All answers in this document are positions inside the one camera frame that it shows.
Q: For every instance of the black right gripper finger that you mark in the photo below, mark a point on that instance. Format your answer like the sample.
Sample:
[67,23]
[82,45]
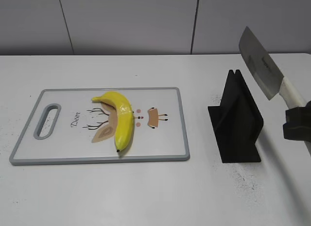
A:
[298,123]

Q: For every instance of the white-handled kitchen knife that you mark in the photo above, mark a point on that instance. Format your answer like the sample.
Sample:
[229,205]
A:
[268,75]

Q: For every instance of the yellow plastic banana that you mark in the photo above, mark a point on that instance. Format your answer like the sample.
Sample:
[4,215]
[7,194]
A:
[125,124]

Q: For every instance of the black knife stand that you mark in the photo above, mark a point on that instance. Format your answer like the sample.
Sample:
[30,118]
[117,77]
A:
[237,122]

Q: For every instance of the white grey-rimmed cutting board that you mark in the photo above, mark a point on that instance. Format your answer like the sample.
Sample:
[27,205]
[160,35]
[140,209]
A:
[67,127]

